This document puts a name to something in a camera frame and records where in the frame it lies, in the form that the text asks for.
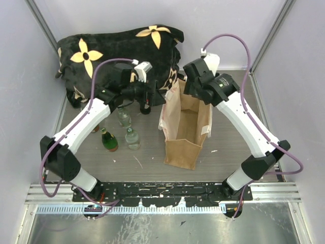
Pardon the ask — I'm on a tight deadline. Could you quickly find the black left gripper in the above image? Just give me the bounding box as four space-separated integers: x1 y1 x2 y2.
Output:
123 76 167 107

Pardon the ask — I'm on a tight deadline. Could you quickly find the Coca-Cola glass bottle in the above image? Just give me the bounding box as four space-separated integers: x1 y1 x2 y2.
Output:
140 103 151 115

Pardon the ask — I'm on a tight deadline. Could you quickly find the brown canvas tote bag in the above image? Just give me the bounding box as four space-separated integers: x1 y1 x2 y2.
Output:
158 79 213 170

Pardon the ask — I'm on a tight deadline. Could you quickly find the green Perrier bottle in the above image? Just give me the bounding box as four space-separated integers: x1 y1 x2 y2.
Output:
101 128 118 152

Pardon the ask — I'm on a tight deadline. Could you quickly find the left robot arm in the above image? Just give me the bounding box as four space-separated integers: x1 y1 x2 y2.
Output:
40 62 165 201

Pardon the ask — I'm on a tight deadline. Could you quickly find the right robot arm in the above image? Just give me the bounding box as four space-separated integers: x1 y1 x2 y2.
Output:
183 57 290 200

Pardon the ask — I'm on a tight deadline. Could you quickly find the clear Chang soda bottle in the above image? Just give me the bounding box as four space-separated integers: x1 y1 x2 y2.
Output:
117 107 132 129

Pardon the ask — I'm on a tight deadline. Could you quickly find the black plush flower pillow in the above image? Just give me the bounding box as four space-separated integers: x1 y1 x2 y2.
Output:
56 25 184 108

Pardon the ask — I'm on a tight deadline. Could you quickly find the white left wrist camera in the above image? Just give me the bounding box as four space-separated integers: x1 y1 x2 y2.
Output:
132 59 152 83

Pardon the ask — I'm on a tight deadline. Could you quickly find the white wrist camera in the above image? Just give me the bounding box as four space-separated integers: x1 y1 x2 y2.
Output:
132 59 152 83
201 48 220 76

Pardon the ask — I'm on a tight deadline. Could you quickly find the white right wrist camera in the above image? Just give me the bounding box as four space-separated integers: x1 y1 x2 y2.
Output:
201 48 220 76

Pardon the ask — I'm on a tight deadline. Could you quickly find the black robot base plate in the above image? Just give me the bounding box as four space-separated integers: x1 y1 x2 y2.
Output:
87 181 241 207

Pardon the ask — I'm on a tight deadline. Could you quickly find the aluminium frame rail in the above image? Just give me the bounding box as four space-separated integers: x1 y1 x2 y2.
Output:
25 182 301 218

